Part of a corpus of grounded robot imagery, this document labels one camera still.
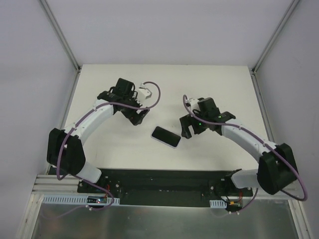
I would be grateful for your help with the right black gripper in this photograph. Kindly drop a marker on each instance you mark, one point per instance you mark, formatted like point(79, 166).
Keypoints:
point(188, 122)

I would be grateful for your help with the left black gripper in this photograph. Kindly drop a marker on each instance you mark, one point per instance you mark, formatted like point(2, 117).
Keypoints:
point(134, 115)

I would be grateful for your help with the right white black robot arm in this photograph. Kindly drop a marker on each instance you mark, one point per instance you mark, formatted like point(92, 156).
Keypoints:
point(276, 164)

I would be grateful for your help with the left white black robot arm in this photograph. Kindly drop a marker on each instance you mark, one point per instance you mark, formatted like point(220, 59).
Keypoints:
point(65, 146)

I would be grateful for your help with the reflective metal sheet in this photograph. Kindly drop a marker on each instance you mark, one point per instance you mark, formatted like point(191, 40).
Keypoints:
point(261, 220)

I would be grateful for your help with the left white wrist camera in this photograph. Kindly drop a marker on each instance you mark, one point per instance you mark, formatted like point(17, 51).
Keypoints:
point(143, 93)

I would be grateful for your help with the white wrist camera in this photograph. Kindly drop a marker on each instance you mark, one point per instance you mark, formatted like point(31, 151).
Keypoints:
point(192, 103)
point(143, 93)

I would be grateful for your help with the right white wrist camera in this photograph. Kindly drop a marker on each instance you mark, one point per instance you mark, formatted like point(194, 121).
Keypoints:
point(192, 103)

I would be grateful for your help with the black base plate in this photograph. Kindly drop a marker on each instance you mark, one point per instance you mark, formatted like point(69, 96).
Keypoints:
point(169, 188)

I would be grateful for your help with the left aluminium frame post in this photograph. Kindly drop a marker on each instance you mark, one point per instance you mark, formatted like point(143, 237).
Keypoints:
point(59, 34)

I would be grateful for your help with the aluminium frame post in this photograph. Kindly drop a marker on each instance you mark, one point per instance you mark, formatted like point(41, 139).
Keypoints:
point(59, 34)
point(275, 35)

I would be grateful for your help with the right white cable duct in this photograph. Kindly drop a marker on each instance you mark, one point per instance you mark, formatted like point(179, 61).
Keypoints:
point(218, 204)

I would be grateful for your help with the white cable duct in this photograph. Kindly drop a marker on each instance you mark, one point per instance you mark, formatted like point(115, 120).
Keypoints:
point(80, 200)
point(218, 204)

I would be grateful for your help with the right aluminium frame post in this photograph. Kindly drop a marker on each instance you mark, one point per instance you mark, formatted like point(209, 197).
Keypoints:
point(275, 35)

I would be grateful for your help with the aluminium rail profile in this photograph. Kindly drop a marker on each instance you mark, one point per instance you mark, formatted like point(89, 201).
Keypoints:
point(49, 184)

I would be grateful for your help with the left white cable duct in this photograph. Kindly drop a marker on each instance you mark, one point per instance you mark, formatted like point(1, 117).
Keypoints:
point(80, 200)

